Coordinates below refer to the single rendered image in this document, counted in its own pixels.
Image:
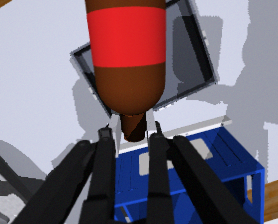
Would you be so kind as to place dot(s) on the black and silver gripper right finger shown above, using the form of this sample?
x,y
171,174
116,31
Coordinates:
x,y
212,200

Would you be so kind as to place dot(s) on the blue divided crate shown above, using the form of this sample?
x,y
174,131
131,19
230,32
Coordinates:
x,y
231,162

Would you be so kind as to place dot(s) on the brown bottle with red label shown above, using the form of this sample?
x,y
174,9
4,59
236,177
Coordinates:
x,y
128,47

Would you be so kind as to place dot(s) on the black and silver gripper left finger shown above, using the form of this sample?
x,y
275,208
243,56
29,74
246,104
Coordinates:
x,y
54,200

